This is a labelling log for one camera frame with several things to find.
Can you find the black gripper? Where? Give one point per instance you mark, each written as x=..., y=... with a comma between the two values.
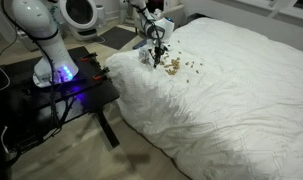
x=159, y=51

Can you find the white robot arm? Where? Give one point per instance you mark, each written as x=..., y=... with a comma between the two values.
x=56, y=65

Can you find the dark floor mat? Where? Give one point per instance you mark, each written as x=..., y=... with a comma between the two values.
x=117, y=37

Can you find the black clamp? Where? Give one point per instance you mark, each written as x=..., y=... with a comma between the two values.
x=101, y=74

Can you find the white round appliance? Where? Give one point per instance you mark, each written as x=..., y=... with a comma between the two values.
x=81, y=18

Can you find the white quilted duvet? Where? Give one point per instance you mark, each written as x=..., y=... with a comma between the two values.
x=225, y=104

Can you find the black robot table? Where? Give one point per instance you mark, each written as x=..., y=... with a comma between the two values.
x=36, y=112

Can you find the orange handled clamp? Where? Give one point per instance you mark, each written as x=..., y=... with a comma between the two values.
x=87, y=57

